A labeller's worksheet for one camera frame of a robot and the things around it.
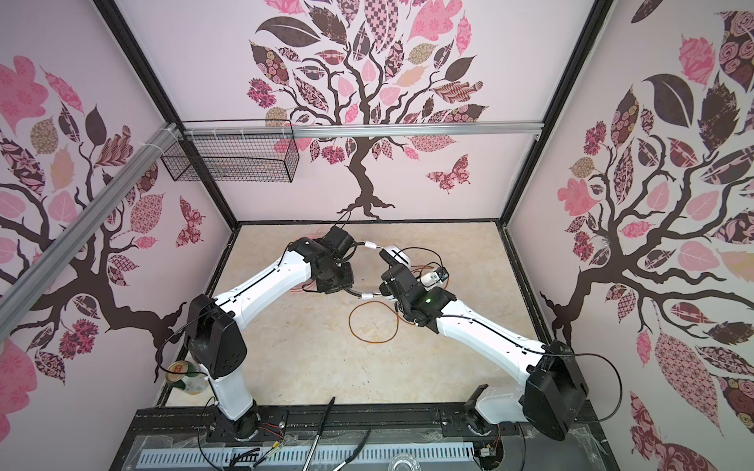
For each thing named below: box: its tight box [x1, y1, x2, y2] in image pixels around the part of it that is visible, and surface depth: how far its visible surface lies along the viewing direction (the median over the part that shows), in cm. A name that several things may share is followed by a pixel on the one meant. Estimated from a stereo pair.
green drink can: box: [164, 360, 210, 396], surface depth 74 cm
